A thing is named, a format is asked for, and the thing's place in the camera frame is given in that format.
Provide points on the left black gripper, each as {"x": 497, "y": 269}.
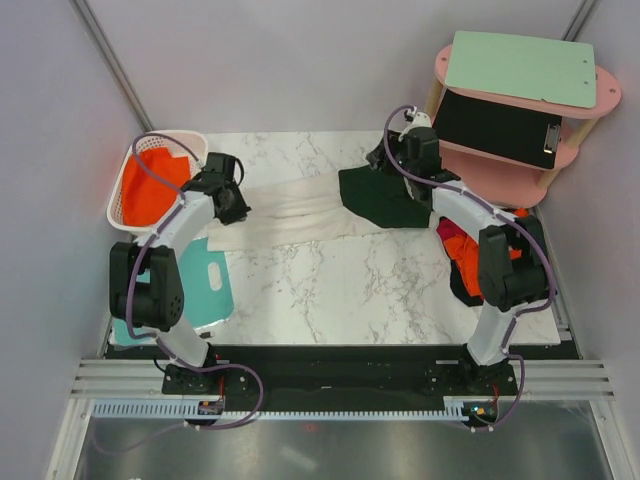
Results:
{"x": 239, "y": 214}

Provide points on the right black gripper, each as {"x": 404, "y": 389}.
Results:
{"x": 376, "y": 157}

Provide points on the dark green t shirt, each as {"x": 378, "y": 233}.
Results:
{"x": 381, "y": 199}

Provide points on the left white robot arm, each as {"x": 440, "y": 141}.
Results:
{"x": 145, "y": 285}

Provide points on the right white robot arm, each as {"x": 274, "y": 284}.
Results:
{"x": 514, "y": 273}

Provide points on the white plastic laundry basket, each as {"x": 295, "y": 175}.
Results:
{"x": 188, "y": 143}

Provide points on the orange t shirt in basket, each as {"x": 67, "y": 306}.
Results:
{"x": 144, "y": 199}

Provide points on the magenta t shirt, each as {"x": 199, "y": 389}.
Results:
{"x": 448, "y": 230}

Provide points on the black clipboard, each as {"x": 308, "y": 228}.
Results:
{"x": 525, "y": 136}

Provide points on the teal cutting board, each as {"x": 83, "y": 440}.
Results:
{"x": 206, "y": 285}

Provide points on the pink two-tier shelf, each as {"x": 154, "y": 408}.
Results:
{"x": 506, "y": 182}

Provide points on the orange t shirt pile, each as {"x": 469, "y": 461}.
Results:
{"x": 463, "y": 253}

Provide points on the black t shirt right pile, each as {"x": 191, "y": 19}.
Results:
{"x": 464, "y": 282}

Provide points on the mint green board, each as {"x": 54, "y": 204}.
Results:
{"x": 533, "y": 68}

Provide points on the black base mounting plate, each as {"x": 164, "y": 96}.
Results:
{"x": 236, "y": 357}

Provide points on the white slotted cable duct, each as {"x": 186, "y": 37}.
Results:
{"x": 196, "y": 410}

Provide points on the aluminium frame rail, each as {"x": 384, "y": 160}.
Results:
{"x": 535, "y": 379}

